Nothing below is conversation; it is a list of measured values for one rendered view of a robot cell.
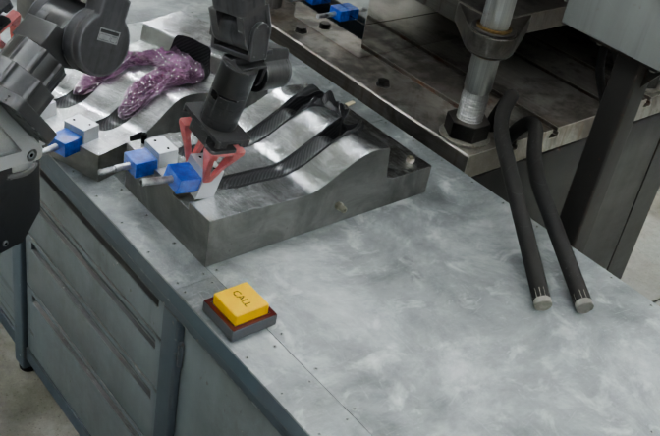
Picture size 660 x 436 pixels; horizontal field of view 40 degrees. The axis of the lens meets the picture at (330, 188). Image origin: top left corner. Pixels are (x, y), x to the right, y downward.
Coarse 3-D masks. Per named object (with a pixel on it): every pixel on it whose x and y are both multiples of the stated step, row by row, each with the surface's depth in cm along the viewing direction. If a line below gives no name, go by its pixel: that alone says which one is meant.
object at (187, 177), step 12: (192, 156) 144; (168, 168) 142; (180, 168) 143; (192, 168) 144; (144, 180) 138; (156, 180) 139; (168, 180) 141; (180, 180) 140; (192, 180) 142; (216, 180) 145; (180, 192) 142; (192, 192) 145; (204, 192) 145
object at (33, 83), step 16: (16, 48) 103; (32, 48) 103; (0, 64) 101; (16, 64) 101; (32, 64) 102; (48, 64) 104; (0, 80) 100; (16, 80) 101; (32, 80) 102; (48, 80) 104; (0, 96) 99; (16, 96) 99; (32, 96) 102; (48, 96) 104; (16, 112) 99; (32, 112) 101; (32, 128) 102; (48, 128) 104; (48, 144) 105
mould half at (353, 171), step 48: (288, 96) 171; (288, 144) 163; (336, 144) 160; (384, 144) 162; (144, 192) 156; (240, 192) 149; (288, 192) 153; (336, 192) 158; (384, 192) 167; (192, 240) 147; (240, 240) 148
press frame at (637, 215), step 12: (588, 36) 270; (648, 168) 258; (648, 180) 262; (648, 192) 267; (636, 204) 266; (648, 204) 271; (636, 216) 270; (624, 228) 269; (636, 228) 275; (624, 240) 273; (636, 240) 280; (624, 252) 279; (612, 264) 277; (624, 264) 284
